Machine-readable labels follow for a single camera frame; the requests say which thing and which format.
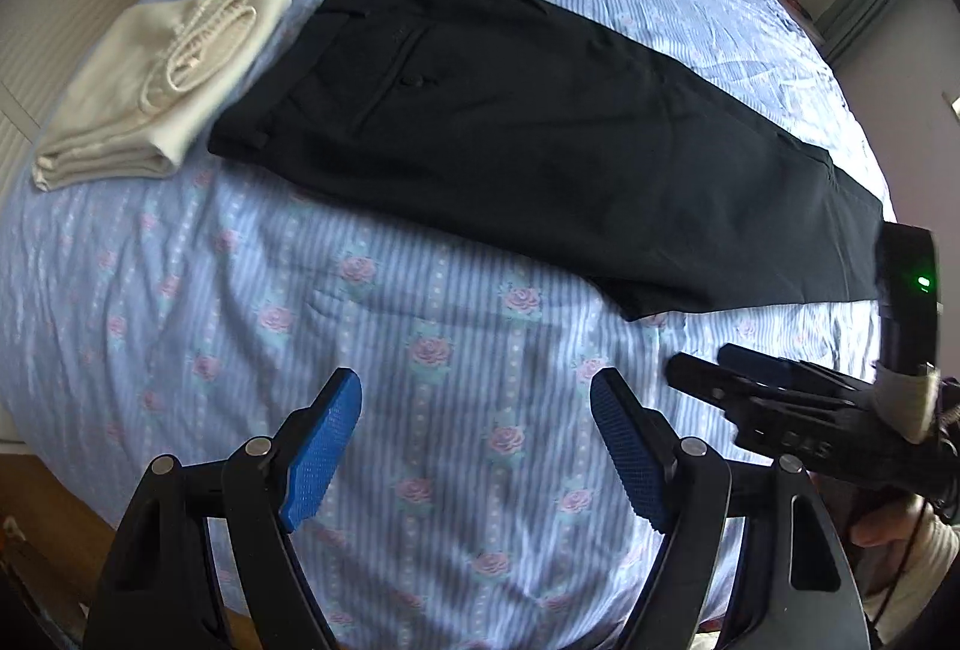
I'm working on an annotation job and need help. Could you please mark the bed with blue floral sheet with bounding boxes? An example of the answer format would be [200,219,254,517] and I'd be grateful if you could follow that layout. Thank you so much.
[0,0,901,650]

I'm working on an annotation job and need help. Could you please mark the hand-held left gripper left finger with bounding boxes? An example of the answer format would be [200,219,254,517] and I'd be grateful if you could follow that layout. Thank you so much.
[82,366,363,650]

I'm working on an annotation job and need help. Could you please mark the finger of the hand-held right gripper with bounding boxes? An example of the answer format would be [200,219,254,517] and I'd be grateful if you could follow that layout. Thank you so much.
[666,352,760,412]
[718,342,877,406]

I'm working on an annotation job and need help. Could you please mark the folded beige pants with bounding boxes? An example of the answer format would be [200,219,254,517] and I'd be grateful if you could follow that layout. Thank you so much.
[30,0,293,193]

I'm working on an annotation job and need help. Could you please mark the black pants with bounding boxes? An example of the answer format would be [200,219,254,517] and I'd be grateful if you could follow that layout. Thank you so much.
[206,0,897,322]

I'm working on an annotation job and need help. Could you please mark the person's right hand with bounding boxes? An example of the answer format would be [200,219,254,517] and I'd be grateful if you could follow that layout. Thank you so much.
[850,502,922,572]

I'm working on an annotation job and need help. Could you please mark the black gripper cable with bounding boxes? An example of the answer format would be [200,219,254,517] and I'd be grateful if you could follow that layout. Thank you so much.
[866,500,927,628]

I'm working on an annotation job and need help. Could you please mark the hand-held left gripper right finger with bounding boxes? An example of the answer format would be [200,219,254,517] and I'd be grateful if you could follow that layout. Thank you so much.
[590,366,875,650]

